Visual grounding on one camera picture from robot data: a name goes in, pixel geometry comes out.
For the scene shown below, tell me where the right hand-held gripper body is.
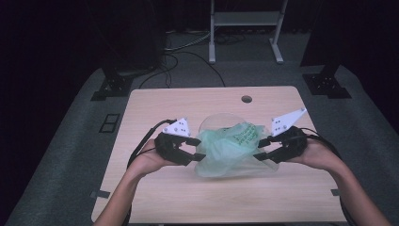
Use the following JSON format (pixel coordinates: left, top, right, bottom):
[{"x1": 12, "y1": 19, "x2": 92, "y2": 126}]
[{"x1": 270, "y1": 107, "x2": 309, "y2": 165}]

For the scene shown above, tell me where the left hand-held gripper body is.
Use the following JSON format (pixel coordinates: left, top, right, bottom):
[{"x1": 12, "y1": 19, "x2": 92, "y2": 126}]
[{"x1": 154, "y1": 117, "x2": 192, "y2": 167}]

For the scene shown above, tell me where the green plastic bag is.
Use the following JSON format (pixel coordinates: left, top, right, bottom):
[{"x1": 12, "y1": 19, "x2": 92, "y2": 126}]
[{"x1": 194, "y1": 121, "x2": 280, "y2": 179}]

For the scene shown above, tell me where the clear round plastic container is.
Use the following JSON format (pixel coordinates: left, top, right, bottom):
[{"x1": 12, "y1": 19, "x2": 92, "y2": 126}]
[{"x1": 198, "y1": 112, "x2": 280, "y2": 177}]

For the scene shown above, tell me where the person's left hand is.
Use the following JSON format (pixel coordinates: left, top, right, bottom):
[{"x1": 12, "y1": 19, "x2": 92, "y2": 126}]
[{"x1": 126, "y1": 138, "x2": 181, "y2": 181}]

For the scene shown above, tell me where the person's right hand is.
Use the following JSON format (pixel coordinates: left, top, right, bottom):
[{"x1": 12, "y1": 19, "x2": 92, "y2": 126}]
[{"x1": 285, "y1": 137, "x2": 346, "y2": 174}]

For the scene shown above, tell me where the black stand base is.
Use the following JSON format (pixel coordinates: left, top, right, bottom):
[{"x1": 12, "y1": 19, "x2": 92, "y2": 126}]
[
  {"x1": 90, "y1": 59, "x2": 135, "y2": 102},
  {"x1": 302, "y1": 64, "x2": 352, "y2": 100}
]

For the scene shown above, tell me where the large black box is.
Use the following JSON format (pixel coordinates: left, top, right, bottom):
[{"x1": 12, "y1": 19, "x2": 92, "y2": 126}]
[{"x1": 102, "y1": 0, "x2": 166, "y2": 73}]

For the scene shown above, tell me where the white metal stand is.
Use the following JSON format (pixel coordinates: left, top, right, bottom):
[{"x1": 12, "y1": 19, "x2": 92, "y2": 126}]
[{"x1": 208, "y1": 0, "x2": 289, "y2": 65}]

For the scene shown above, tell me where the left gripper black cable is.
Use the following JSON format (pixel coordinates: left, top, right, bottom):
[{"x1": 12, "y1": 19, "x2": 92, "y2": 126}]
[{"x1": 121, "y1": 119, "x2": 178, "y2": 226}]

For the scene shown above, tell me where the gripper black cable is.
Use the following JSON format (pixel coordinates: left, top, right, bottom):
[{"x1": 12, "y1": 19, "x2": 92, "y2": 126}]
[
  {"x1": 297, "y1": 126, "x2": 357, "y2": 226},
  {"x1": 121, "y1": 119, "x2": 178, "y2": 226}
]

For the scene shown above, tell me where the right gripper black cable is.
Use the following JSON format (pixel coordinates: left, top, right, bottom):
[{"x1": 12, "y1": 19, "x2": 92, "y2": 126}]
[{"x1": 297, "y1": 126, "x2": 357, "y2": 226}]

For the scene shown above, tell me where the black floor socket frame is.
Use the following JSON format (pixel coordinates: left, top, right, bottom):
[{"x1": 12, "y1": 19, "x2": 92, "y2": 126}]
[{"x1": 99, "y1": 113, "x2": 121, "y2": 134}]

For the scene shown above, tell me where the black floor cable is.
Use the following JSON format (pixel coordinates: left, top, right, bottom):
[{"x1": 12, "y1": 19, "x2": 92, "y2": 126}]
[{"x1": 138, "y1": 51, "x2": 227, "y2": 89}]

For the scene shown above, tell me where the grey floor cable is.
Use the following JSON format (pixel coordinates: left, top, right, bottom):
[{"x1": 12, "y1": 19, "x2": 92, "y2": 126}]
[{"x1": 164, "y1": 29, "x2": 212, "y2": 53}]

